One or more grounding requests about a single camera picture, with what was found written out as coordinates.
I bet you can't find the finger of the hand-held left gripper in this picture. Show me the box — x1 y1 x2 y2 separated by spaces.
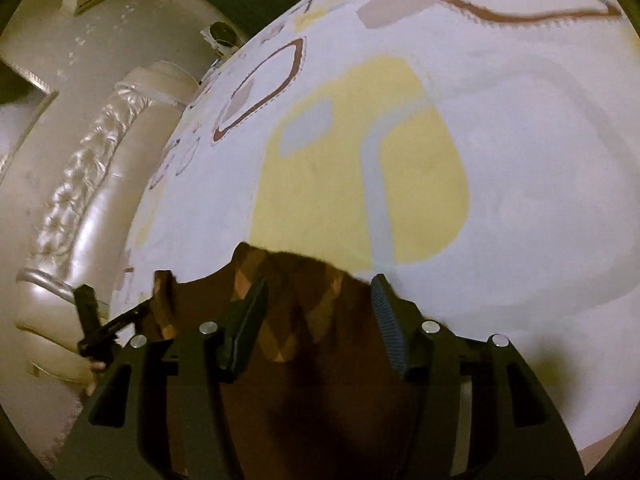
100 301 153 341
73 284 118 362

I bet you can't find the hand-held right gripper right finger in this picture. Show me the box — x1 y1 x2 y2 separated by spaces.
370 273 586 480

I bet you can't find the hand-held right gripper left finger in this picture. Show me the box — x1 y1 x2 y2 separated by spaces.
55 276 271 480

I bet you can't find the brown plaid dress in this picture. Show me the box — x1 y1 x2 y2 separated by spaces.
150 241 431 480

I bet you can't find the person's left hand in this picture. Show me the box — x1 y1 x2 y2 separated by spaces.
85 360 108 396

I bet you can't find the cream tufted bed headboard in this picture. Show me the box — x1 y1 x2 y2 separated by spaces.
0 60 201 386

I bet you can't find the patterned floor rug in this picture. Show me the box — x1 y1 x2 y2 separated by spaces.
30 390 96 466

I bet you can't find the white patterned bedsheet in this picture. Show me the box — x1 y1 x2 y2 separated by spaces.
107 0 640 461

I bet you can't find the silver metal rail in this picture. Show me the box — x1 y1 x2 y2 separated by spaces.
15 267 86 306

